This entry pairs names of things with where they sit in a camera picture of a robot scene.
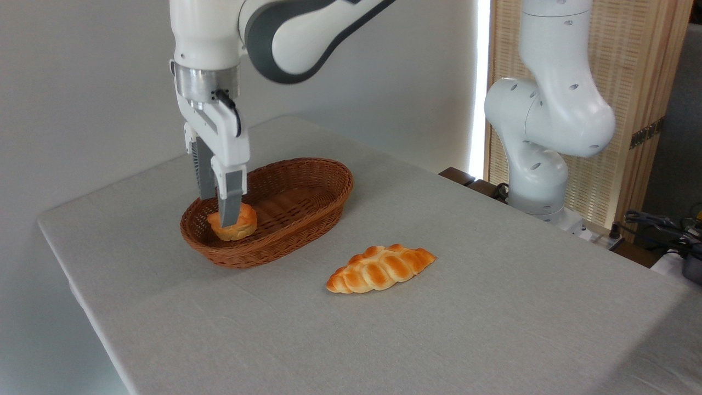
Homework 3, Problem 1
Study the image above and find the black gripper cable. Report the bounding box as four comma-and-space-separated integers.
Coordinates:
214, 89, 242, 138

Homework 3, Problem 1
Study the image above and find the round knotted bread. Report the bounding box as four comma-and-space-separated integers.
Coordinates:
207, 203, 258, 242

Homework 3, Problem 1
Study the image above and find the brown wicker basket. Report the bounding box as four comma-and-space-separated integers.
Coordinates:
180, 157, 354, 269

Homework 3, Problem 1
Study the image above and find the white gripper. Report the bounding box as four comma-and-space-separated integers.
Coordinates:
175, 98, 250, 228

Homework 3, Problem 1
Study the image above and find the grey tablecloth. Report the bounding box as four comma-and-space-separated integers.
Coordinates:
37, 115, 702, 395

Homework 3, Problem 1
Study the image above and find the long braided bread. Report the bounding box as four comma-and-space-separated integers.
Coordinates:
326, 244, 438, 294

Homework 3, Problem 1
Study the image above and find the wooden bamboo folding screen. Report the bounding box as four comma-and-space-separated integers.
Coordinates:
485, 0, 694, 242

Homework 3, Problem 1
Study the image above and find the black cable bundle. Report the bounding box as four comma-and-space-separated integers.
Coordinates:
622, 210, 702, 258

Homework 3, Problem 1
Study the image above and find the dark brown wooden stand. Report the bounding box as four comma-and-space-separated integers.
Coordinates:
439, 167, 511, 204

